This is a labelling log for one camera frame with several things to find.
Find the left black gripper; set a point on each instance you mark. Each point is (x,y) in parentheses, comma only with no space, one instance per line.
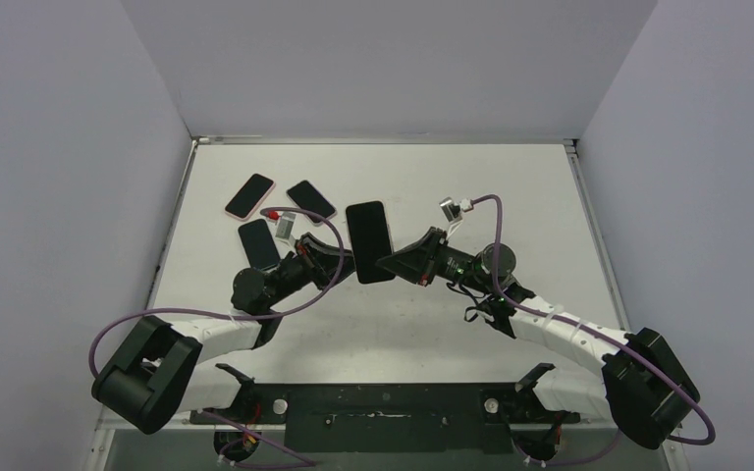
(320,261)

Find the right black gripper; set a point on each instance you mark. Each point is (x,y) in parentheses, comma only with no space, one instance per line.
(430,253)

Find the beige phone case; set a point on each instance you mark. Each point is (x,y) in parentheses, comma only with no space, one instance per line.
(390,227)

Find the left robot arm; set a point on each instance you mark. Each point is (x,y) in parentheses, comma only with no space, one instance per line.
(163,368)

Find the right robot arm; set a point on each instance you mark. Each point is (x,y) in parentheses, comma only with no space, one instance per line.
(632,379)

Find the phone in lilac case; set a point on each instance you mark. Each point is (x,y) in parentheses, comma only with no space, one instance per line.
(306,196)

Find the phone in dark case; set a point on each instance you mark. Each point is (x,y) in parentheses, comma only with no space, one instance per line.
(258,245)

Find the phone in pink case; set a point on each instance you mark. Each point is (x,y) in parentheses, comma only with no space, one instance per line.
(247,199)

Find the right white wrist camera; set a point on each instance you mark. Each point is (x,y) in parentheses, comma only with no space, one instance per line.
(454,210)

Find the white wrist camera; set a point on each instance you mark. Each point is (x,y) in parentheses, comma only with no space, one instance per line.
(454,210)
(285,226)

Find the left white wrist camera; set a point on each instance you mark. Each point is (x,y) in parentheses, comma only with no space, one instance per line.
(285,226)

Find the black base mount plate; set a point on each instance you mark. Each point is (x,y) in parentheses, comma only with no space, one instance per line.
(397,417)

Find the aluminium table frame rail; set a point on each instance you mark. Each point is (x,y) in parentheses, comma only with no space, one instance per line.
(389,139)

